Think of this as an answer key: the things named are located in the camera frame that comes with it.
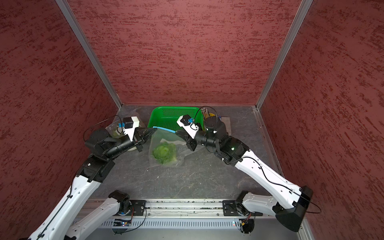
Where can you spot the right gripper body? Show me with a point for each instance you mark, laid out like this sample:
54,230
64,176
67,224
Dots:
203,137

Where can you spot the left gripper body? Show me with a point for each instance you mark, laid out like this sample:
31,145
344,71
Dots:
120,145

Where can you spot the clear zipper bag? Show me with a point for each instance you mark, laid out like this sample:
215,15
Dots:
124,137
168,136

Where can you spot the chinese cabbage back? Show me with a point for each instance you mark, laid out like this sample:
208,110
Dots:
165,153

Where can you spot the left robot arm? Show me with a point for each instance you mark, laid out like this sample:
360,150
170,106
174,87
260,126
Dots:
58,225

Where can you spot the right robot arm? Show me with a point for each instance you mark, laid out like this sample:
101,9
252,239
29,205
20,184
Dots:
288,202

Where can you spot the green plastic basket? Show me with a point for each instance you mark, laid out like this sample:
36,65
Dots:
166,117

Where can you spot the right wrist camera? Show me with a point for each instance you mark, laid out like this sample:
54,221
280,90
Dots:
187,123

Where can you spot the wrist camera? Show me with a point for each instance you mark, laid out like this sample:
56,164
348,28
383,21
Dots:
187,123
128,126

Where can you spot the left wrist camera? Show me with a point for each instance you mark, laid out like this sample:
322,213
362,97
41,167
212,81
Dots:
128,126

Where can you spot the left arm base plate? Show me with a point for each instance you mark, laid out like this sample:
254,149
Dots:
132,208

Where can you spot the aluminium front rail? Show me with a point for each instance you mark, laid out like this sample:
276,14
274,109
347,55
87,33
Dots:
202,208

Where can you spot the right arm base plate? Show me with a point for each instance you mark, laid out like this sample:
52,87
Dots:
233,208

